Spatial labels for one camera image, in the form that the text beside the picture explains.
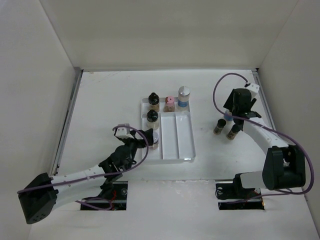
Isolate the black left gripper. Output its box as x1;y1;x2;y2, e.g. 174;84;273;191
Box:
121;128;153;160

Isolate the white lid orange label jar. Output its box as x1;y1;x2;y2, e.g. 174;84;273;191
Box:
151;131;159;150

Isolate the black grinder bottle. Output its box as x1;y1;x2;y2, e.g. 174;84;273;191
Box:
146;109;159;130
148;92;160;113

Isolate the black cap spice jar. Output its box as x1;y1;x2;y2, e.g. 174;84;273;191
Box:
213;118;227;135
226;124;241;140

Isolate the pink lid spice jar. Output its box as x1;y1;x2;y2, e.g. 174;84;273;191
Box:
163;96;175;113

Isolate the black grinder top bottle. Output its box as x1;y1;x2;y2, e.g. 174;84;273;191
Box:
148;92;160;113

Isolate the silver cap blue label bottle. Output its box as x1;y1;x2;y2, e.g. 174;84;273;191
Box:
177;86;191;110

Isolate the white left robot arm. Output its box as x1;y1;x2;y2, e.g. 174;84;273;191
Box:
17;124;155;225

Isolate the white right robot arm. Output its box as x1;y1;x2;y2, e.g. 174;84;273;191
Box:
223;88;306;198

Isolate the white compartment organizer tray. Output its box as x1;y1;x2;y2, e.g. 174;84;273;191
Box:
145;97;196;164

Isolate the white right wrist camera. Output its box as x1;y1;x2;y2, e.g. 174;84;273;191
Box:
244;82;260;100

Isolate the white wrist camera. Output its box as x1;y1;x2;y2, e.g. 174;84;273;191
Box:
112;123;134;139
244;82;260;100

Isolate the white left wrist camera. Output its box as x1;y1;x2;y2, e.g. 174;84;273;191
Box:
112;123;134;139

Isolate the right aluminium table rail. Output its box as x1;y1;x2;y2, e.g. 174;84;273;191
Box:
251;69;275;129

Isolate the aluminium table rail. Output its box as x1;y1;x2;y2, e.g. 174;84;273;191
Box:
251;69;275;129
49;67;84;175

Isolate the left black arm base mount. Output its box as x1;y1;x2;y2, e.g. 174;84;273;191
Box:
98;174;123;199

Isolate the left aluminium table rail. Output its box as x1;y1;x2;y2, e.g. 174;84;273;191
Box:
49;67;84;175

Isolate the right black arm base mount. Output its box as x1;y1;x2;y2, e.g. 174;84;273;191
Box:
231;173;261;200

